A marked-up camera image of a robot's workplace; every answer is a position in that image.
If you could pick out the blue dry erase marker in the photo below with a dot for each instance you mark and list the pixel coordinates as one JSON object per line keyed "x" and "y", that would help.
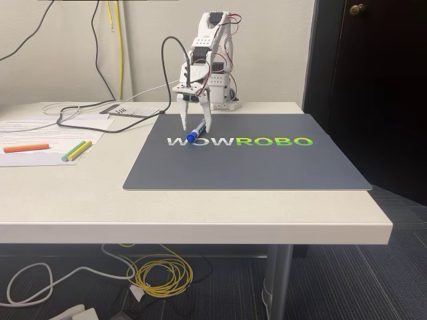
{"x": 195, "y": 131}

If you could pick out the yellow marker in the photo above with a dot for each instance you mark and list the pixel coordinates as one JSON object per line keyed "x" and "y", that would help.
{"x": 81, "y": 151}

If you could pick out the green marker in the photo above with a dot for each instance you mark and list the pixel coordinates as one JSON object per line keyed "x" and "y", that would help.
{"x": 73, "y": 150}

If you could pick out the orange marker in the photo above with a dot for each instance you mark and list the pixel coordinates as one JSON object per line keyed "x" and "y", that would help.
{"x": 26, "y": 148}

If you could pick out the grey perforated plate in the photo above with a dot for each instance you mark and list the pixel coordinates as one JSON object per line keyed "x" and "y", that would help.
{"x": 140, "y": 111}

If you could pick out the dark WOWROBO mat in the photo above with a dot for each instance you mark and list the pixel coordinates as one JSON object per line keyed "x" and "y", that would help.
{"x": 233, "y": 166}

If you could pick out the plain white paper sheet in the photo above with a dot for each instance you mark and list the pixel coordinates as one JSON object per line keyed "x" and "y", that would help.
{"x": 33, "y": 160}
{"x": 96, "y": 122}

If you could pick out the printed paper sheet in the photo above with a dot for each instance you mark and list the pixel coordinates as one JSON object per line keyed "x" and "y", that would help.
{"x": 30, "y": 135}

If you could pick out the dark door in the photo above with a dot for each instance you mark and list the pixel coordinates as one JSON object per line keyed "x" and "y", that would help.
{"x": 367, "y": 100}

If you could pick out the brass door knob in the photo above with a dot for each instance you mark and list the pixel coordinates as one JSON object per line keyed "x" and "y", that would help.
{"x": 357, "y": 9}

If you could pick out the grey metal table leg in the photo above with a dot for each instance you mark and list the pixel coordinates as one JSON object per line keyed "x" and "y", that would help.
{"x": 278, "y": 283}

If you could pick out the white power strip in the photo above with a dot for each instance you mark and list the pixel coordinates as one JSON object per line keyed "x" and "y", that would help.
{"x": 80, "y": 315}

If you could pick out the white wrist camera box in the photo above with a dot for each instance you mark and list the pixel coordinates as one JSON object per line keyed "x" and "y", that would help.
{"x": 187, "y": 89}

